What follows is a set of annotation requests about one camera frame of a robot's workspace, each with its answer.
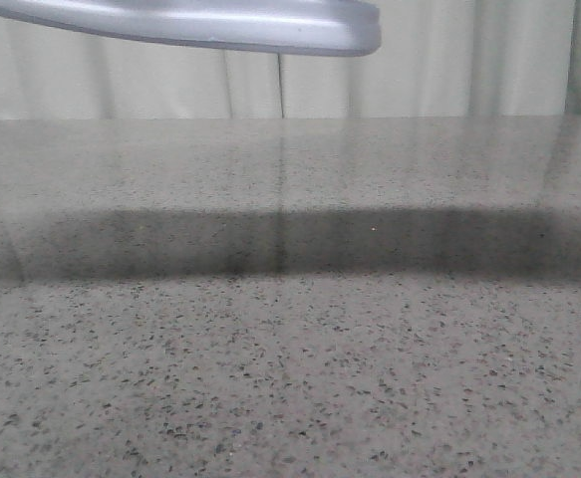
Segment beige background curtain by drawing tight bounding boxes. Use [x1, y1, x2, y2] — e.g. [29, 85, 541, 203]
[0, 1, 581, 120]

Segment light blue slipper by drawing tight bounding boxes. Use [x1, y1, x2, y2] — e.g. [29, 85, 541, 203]
[0, 0, 382, 57]

